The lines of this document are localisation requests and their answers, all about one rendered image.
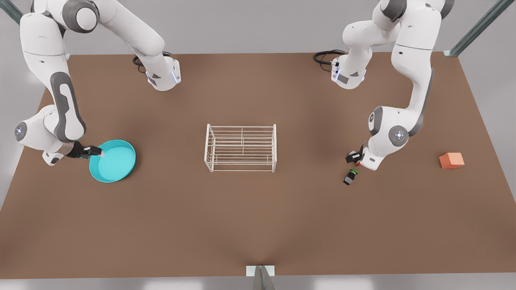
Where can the teal round plate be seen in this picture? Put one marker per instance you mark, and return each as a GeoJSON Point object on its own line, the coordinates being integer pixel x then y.
{"type": "Point", "coordinates": [117, 163]}

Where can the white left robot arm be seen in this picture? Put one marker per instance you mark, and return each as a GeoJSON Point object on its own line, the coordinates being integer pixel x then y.
{"type": "Point", "coordinates": [411, 60]}

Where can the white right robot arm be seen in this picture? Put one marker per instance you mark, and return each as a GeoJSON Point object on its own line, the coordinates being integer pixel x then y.
{"type": "Point", "coordinates": [64, 104]}

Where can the green button switch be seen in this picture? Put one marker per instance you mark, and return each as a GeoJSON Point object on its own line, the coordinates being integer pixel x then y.
{"type": "Point", "coordinates": [350, 177]}

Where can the silver frame post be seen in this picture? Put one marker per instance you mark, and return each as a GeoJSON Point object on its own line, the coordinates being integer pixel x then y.
{"type": "Point", "coordinates": [477, 28]}
{"type": "Point", "coordinates": [262, 278]}
{"type": "Point", "coordinates": [11, 10]}

